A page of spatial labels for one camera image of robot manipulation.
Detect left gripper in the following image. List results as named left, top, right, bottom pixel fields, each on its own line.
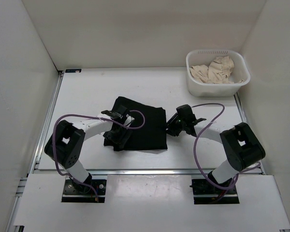
left=103, top=124, right=132, bottom=148

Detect black trousers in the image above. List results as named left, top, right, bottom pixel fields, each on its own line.
left=103, top=96, right=167, bottom=151

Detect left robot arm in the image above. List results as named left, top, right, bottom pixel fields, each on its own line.
left=44, top=106, right=135, bottom=194

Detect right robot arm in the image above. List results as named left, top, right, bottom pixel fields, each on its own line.
left=166, top=103, right=266, bottom=193

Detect beige trousers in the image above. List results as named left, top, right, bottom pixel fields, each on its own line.
left=189, top=56, right=235, bottom=84

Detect white front cover board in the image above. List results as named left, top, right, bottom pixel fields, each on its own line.
left=14, top=174, right=290, bottom=232

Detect white plastic laundry basket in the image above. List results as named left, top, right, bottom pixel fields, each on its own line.
left=186, top=49, right=250, bottom=97

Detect dark blue label sticker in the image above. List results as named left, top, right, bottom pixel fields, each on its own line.
left=65, top=69, right=82, bottom=73

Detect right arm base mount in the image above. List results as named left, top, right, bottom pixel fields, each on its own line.
left=189, top=179, right=240, bottom=205

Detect front aluminium rail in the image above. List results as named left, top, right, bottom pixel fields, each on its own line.
left=33, top=168, right=263, bottom=175

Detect left aluminium rail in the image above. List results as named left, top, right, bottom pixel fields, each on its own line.
left=5, top=71, right=64, bottom=232

